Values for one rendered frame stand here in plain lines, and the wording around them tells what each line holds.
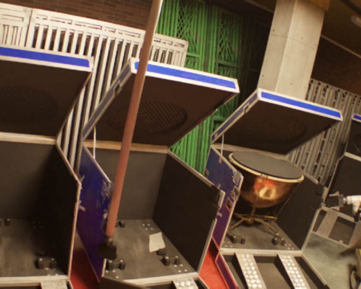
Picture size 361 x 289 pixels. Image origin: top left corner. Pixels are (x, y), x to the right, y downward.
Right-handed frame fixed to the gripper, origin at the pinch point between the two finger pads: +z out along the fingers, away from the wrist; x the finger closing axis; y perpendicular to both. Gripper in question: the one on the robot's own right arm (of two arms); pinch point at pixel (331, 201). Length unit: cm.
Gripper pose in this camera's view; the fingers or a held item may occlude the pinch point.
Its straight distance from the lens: 389.8
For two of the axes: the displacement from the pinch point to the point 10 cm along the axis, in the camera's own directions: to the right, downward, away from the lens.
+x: 0.2, 9.9, -1.6
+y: -4.2, -1.3, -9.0
